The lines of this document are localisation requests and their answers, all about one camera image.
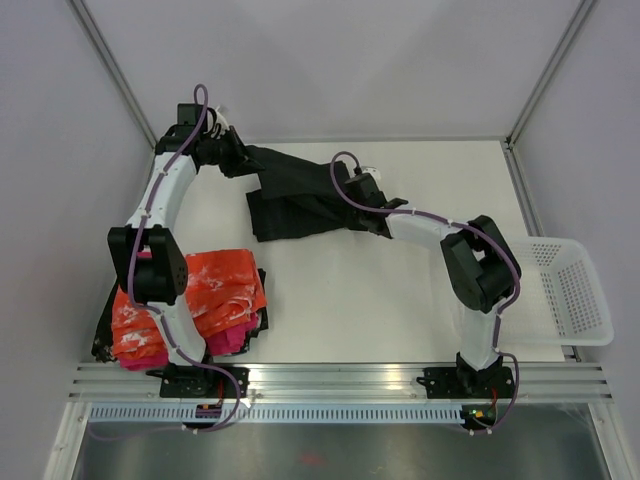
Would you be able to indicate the left aluminium frame post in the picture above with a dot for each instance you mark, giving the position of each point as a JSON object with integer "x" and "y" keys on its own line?
{"x": 87, "y": 22}

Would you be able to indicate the right aluminium frame post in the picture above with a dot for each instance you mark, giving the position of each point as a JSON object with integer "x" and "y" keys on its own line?
{"x": 563, "y": 47}

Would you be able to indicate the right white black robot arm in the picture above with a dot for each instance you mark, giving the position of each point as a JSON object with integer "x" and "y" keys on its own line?
{"x": 481, "y": 268}

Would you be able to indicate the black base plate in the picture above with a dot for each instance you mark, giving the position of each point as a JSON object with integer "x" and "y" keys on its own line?
{"x": 188, "y": 382}
{"x": 457, "y": 384}

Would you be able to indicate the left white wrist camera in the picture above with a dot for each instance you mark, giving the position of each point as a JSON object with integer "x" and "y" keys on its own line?
{"x": 219, "y": 123}

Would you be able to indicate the orange white folded trousers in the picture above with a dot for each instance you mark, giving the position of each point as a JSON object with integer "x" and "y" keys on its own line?
{"x": 214, "y": 263}

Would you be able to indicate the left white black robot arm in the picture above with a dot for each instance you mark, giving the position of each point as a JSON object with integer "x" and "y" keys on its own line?
{"x": 153, "y": 317}

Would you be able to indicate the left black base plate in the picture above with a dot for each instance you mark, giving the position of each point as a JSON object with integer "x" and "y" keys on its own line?
{"x": 188, "y": 382}

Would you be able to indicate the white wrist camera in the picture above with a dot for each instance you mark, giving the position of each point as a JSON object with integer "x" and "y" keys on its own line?
{"x": 372, "y": 171}
{"x": 219, "y": 123}

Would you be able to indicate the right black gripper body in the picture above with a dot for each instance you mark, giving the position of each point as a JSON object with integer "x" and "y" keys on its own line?
{"x": 356, "y": 220}

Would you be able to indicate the aluminium mounting rail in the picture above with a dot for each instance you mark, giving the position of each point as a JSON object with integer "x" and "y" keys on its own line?
{"x": 540, "y": 383}

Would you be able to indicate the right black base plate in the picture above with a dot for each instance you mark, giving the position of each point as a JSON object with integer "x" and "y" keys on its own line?
{"x": 457, "y": 384}

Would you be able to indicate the white slotted cable duct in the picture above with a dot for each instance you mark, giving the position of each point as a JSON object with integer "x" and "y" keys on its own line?
{"x": 280, "y": 413}

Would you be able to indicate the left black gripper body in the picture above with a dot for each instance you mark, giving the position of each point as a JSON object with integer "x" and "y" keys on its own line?
{"x": 225, "y": 153}

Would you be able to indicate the white plastic basket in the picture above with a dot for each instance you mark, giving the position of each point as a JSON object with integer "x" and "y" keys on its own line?
{"x": 562, "y": 302}

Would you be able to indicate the pink folded trousers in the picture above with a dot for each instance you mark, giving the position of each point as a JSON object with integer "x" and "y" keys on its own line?
{"x": 233, "y": 341}

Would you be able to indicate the aluminium frame post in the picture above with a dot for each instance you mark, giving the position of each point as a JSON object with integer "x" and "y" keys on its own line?
{"x": 87, "y": 22}
{"x": 563, "y": 47}

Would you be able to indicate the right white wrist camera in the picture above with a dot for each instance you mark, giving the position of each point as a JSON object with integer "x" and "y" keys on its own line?
{"x": 372, "y": 171}

